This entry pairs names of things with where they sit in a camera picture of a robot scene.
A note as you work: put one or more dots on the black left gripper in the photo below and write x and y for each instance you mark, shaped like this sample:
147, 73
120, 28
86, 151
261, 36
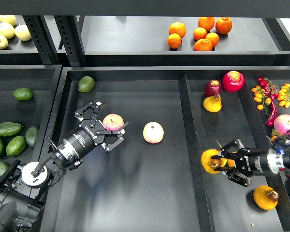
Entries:
92, 133

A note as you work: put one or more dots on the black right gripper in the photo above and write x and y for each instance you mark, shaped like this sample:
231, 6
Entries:
248, 162

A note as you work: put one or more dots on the green avocado upper left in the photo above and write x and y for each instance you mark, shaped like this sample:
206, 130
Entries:
23, 94

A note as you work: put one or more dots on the black tray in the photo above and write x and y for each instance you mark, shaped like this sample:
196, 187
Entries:
43, 80
144, 187

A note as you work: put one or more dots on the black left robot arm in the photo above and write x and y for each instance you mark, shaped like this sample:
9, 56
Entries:
23, 186

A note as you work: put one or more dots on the cherry tomato bunch lower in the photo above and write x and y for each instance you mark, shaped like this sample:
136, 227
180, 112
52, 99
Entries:
275, 134

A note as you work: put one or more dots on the yellow pear with stem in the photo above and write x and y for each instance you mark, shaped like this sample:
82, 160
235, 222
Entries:
209, 163

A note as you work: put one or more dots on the orange front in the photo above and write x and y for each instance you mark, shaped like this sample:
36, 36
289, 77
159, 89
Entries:
203, 45

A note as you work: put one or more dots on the pink red apple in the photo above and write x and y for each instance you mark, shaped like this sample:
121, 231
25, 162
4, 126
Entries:
113, 122

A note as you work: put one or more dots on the yellow pear lower left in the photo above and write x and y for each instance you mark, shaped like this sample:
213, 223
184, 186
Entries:
231, 161

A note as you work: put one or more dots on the green avocado top centre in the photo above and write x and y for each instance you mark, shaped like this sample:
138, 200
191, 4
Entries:
86, 84

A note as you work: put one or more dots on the black shelf frame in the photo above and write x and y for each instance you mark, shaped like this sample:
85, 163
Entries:
65, 12

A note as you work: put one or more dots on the dark red onion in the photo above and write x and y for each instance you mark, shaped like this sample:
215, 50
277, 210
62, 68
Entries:
212, 87

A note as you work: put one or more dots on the bright green avocado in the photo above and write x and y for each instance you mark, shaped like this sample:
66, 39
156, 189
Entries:
16, 146

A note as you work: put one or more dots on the black centre tray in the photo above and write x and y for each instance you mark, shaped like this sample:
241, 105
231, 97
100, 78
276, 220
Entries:
144, 187

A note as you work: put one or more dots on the orange pear lower right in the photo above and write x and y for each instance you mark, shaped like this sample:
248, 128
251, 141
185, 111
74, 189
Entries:
265, 197

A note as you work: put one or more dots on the cherry tomato bunch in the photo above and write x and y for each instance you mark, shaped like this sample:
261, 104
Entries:
266, 91
275, 134

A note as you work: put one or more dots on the small orange right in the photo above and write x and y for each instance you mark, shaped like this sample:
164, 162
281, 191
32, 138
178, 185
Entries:
214, 38

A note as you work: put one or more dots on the black left tray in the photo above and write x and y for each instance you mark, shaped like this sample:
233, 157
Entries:
43, 80

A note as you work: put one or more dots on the pale yellow pear top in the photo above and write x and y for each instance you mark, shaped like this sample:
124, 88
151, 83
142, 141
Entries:
10, 19

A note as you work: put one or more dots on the dark green upright avocado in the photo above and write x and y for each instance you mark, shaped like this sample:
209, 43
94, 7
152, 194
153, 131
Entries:
31, 136

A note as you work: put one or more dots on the orange top middle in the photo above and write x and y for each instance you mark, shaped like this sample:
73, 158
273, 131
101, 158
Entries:
206, 22

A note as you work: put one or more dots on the pale pink apple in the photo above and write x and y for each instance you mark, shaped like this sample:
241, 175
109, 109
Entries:
153, 132

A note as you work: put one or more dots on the orange lower left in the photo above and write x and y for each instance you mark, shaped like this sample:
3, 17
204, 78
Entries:
174, 41

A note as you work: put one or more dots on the yellow pear near onion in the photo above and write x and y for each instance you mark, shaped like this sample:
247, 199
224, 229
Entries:
213, 104

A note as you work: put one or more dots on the orange upper left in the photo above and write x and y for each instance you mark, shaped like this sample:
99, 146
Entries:
178, 28

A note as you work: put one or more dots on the pale yellow pear right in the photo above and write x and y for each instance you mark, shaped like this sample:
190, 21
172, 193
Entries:
22, 32

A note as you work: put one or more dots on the red chili pepper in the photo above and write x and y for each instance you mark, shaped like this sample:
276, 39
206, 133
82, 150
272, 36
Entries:
272, 116

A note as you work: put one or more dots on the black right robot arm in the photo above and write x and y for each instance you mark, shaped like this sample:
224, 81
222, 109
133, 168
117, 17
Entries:
279, 155

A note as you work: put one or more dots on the pink apple right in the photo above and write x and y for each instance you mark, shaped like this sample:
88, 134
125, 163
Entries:
282, 123

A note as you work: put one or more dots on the large red apple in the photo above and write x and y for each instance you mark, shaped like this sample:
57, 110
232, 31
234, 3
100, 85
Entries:
233, 81

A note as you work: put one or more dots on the small orange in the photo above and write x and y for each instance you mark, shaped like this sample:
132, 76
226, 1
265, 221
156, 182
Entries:
199, 33
214, 38

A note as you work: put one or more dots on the cherry tomato bunch upper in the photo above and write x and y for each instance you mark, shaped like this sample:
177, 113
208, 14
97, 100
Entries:
266, 91

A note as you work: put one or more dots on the small orange centre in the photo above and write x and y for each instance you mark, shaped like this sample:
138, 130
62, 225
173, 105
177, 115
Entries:
199, 33

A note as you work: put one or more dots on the orange top right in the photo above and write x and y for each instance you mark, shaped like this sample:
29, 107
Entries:
223, 25

